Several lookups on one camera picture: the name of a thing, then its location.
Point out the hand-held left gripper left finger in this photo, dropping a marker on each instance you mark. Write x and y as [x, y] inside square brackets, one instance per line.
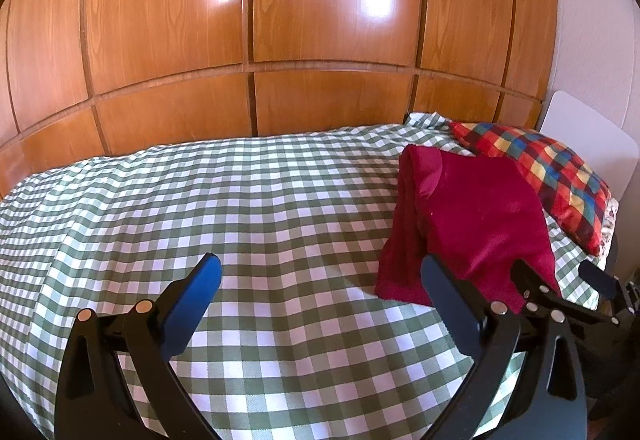
[195, 305]

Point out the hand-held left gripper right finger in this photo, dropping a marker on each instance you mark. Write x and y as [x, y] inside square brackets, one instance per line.
[450, 295]

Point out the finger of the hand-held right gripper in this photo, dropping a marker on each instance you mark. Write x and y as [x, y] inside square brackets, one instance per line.
[532, 282]
[600, 280]

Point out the dark red velvet garment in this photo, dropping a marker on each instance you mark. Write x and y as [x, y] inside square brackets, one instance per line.
[475, 210]

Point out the floral patterned fabric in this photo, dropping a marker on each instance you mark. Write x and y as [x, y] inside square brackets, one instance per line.
[610, 225]

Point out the multicoloured checked pillow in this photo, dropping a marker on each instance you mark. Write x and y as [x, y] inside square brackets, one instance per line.
[545, 170]

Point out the green white checked bedsheet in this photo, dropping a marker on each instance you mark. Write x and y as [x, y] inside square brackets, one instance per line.
[250, 200]

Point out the white headboard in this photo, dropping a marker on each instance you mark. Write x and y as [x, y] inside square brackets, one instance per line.
[585, 130]

